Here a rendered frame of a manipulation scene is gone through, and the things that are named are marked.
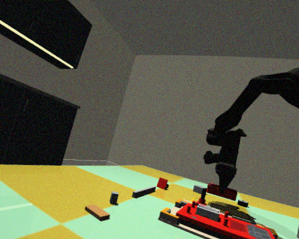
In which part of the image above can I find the brown rectangular block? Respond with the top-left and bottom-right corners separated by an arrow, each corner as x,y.
85,205 -> 110,221

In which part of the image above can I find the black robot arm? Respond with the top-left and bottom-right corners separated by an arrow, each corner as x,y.
203,68 -> 299,164

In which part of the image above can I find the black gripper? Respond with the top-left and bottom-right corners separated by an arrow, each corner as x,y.
215,146 -> 238,194

